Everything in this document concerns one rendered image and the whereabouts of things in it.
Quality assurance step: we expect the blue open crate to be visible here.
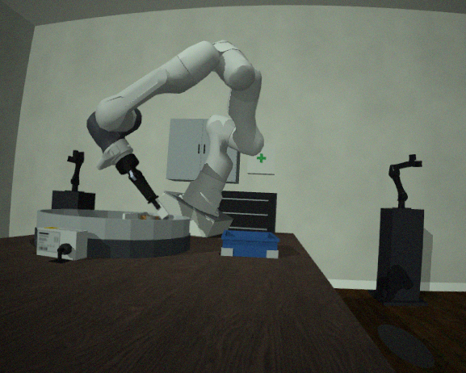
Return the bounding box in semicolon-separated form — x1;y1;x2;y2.
221;230;279;258

